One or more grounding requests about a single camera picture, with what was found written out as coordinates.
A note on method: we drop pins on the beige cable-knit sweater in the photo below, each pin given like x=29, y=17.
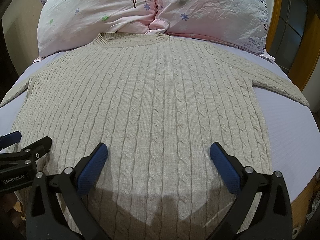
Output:
x=158, y=103

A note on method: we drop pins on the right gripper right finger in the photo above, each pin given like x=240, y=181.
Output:
x=273, y=216

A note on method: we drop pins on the floral pink pillow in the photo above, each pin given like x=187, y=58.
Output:
x=239, y=23
x=68, y=24

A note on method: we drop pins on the wooden bed frame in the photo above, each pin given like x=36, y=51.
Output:
x=293, y=39

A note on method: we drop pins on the right floral pink pillow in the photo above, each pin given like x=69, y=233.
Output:
x=239, y=23

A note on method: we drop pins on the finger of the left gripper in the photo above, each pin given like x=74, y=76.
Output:
x=9, y=139

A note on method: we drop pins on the left floral pink pillow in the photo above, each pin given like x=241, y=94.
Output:
x=68, y=24

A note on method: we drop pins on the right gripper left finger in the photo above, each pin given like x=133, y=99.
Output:
x=56, y=209

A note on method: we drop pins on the lavender bed sheet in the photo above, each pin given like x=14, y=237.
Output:
x=293, y=132

